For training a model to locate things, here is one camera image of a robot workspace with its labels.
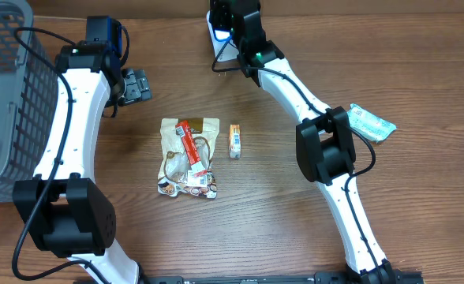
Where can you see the white barcode scanner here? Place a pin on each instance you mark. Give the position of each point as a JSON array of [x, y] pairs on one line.
[[223, 46]]

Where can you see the teal snack packet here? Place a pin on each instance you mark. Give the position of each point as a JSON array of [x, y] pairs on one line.
[[370, 126]]

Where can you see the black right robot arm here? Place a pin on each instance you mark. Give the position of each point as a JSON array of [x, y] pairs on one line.
[[325, 149]]

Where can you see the grey plastic mesh basket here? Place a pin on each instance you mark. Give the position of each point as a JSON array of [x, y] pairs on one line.
[[28, 96]]

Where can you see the orange small carton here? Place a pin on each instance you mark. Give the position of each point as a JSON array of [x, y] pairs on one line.
[[234, 142]]

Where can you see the beige snack bag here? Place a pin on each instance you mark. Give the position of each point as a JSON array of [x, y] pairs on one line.
[[175, 174]]

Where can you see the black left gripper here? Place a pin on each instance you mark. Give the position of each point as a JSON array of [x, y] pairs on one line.
[[136, 88]]

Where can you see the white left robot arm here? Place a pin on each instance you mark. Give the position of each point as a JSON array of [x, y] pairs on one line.
[[63, 210]]

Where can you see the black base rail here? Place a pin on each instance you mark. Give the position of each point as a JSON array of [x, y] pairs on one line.
[[317, 278]]

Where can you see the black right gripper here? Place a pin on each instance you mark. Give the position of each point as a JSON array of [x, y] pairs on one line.
[[219, 20]]

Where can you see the red stick packet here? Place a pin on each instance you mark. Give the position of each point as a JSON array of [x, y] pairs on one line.
[[184, 131]]

